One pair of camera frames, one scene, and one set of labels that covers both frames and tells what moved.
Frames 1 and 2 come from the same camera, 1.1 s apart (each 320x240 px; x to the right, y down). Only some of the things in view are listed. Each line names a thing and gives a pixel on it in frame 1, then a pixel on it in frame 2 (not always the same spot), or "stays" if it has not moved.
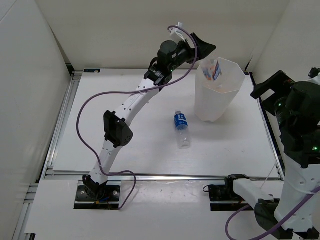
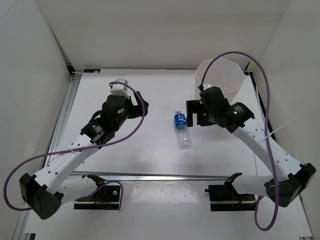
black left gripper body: (183, 54) → (130, 111)
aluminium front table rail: (164, 176) stays
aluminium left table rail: (75, 80) stays
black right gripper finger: (280, 83) → (192, 107)
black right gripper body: (282, 113) → (208, 115)
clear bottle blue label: (183, 136) stays
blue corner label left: (91, 70) stays
